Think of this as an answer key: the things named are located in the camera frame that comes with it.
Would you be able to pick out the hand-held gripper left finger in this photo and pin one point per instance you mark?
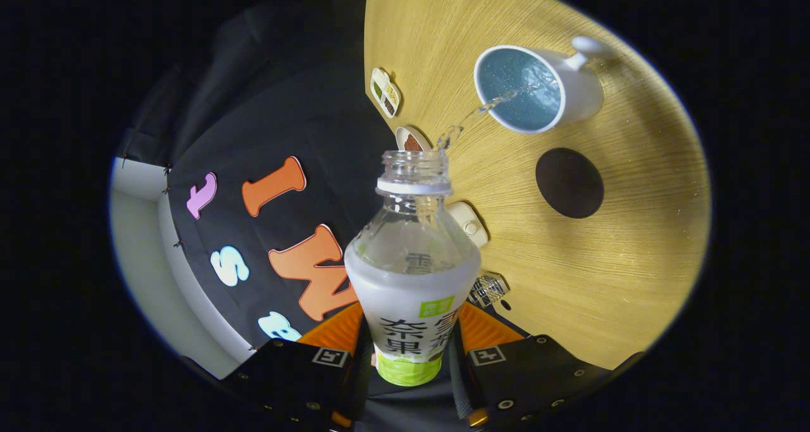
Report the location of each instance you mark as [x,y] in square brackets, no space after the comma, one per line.
[297,375]

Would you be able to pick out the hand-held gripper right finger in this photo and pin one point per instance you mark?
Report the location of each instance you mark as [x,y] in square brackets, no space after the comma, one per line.
[538,369]

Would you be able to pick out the clear plastic juice bottle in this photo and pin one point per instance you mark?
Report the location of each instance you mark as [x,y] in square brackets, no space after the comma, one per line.
[411,293]

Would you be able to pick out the dark round coaster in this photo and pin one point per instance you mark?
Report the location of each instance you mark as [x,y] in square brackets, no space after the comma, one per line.
[569,183]

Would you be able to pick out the white cup with blue inside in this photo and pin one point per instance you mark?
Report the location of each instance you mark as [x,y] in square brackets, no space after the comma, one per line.
[582,93]

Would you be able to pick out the wooden table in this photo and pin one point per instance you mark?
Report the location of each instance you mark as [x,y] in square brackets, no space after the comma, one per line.
[633,261]

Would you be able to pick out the cream toaster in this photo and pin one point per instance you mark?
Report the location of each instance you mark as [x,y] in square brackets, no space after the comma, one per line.
[471,226]

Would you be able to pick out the round plate with red food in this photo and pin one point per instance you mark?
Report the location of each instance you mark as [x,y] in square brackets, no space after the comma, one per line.
[411,141]

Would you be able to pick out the white divided seed dish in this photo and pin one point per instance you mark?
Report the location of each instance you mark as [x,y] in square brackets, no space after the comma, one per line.
[385,92]

